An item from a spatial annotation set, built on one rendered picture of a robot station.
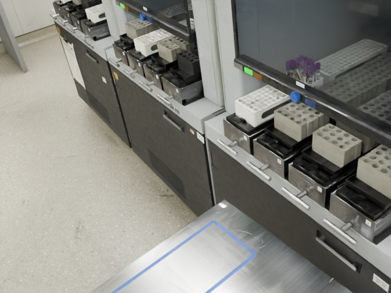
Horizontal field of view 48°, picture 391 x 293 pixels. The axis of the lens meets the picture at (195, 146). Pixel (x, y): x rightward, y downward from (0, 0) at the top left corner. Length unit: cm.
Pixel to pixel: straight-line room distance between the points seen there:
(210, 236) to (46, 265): 134
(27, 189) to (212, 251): 186
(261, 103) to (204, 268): 61
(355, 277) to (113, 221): 137
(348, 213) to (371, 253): 11
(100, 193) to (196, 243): 152
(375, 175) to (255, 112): 41
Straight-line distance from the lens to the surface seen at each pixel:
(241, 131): 138
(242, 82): 144
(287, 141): 130
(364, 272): 126
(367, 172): 116
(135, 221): 229
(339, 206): 117
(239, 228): 106
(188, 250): 103
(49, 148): 301
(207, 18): 148
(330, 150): 121
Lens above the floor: 161
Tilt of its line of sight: 37 degrees down
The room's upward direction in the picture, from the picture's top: 9 degrees counter-clockwise
